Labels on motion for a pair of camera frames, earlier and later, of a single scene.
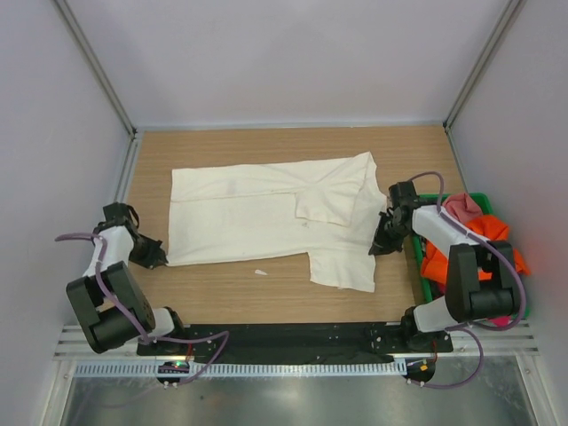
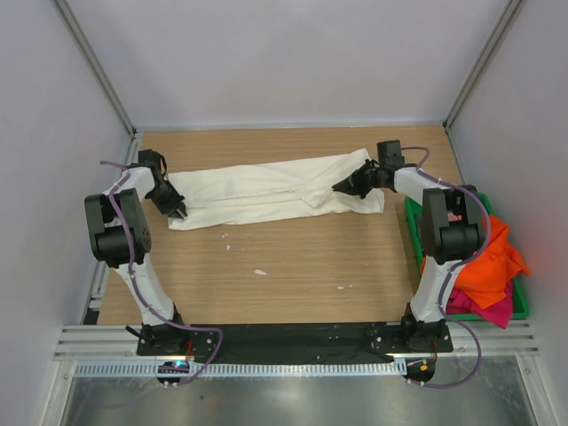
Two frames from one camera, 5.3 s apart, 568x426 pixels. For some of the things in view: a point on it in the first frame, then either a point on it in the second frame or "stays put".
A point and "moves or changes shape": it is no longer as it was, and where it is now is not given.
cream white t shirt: x=326 y=209 moves or changes shape
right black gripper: x=382 y=244 → x=354 y=185
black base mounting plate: x=295 y=339 stays put
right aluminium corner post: x=485 y=53 stays put
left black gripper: x=155 y=256 → x=170 y=209
